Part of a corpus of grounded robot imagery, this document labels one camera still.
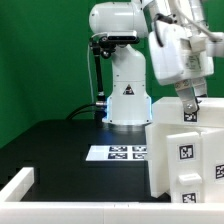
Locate white cabinet door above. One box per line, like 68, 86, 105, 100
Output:
166, 132, 203, 203

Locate white L-shaped workspace fence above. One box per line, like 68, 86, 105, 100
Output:
0, 167, 224, 224

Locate white cabinet body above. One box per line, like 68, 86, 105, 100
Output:
146, 124, 224, 203

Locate grey depth camera bar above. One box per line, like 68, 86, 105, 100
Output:
107, 31, 139, 44

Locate white cabinet top block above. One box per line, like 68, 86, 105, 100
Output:
152, 97, 224, 127

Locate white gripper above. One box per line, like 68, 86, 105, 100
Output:
148, 22, 214, 113

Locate white fiducial marker plate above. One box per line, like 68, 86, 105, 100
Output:
86, 145, 147, 161

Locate black cable bundle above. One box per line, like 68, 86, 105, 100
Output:
65, 103, 98, 121

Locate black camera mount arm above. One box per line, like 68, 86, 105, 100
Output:
89, 38, 106, 127

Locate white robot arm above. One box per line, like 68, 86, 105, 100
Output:
89, 0, 224, 127

